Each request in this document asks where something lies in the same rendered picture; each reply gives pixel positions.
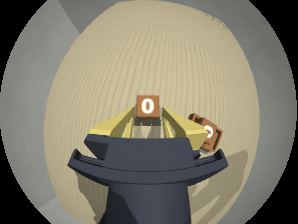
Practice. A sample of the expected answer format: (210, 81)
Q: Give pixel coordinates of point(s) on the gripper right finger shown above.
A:
(183, 127)

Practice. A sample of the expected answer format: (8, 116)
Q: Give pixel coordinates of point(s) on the brown cube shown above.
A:
(147, 107)
(210, 127)

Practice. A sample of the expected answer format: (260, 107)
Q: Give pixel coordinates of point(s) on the brown open tray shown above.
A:
(216, 139)

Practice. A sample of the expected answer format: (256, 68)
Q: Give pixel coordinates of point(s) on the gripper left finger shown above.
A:
(113, 126)

